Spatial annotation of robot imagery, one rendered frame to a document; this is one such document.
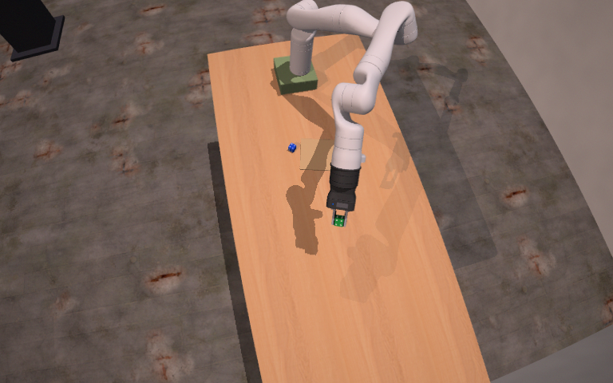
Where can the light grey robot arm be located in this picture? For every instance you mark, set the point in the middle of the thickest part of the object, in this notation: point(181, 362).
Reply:
point(306, 18)

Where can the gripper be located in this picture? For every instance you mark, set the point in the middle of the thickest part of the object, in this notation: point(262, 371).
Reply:
point(345, 167)

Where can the green die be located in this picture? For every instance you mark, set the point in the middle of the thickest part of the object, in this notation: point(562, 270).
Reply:
point(338, 221)

